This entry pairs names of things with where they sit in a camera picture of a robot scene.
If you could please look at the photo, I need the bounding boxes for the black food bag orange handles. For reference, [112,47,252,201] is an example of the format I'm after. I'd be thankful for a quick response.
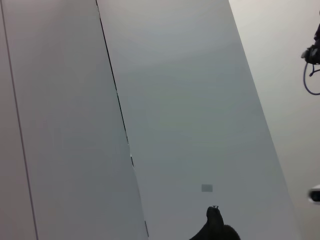
[188,205,242,240]

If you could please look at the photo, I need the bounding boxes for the blue cable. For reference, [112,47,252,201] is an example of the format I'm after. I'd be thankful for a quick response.
[303,61,320,96]

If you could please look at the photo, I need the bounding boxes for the black mounted device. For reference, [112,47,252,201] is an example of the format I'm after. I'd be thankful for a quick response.
[300,23,320,66]

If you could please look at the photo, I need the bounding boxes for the white device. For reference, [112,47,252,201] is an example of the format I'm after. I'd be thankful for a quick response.
[307,184,320,204]

